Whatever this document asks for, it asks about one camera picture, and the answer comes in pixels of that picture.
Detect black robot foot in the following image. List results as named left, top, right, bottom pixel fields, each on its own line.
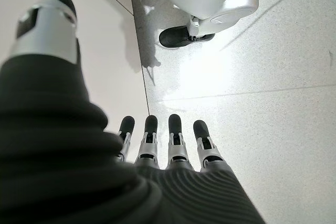
left=159, top=25, right=216, bottom=49

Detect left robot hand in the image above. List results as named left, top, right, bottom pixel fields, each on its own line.
left=0, top=0, right=266, bottom=224

